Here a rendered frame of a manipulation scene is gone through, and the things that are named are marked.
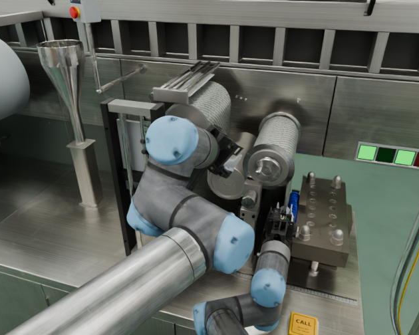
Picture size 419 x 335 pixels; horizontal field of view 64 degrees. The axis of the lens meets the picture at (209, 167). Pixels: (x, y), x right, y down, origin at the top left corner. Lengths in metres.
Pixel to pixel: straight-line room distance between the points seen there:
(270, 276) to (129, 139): 0.52
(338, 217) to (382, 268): 1.47
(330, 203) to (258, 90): 0.47
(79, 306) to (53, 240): 0.98
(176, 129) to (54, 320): 0.29
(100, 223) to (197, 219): 0.93
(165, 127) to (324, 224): 0.77
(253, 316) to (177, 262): 0.48
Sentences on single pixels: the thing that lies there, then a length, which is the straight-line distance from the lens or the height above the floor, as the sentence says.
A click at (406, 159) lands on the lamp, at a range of 1.33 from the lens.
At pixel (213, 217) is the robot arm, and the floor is 1.44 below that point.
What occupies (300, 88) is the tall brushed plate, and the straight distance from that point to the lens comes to 1.22.
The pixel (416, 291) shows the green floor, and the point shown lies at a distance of 2.60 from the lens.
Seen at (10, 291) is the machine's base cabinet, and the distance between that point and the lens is 1.51.
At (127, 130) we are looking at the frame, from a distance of 0.96.
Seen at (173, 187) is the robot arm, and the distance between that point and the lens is 0.53.
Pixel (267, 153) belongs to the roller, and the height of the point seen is 1.30.
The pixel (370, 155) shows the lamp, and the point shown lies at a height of 1.18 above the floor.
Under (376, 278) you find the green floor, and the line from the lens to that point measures 2.56.
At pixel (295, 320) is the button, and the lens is 1.02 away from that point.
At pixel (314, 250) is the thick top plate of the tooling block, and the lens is 1.08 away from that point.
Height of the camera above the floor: 1.74
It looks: 30 degrees down
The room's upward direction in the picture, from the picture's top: straight up
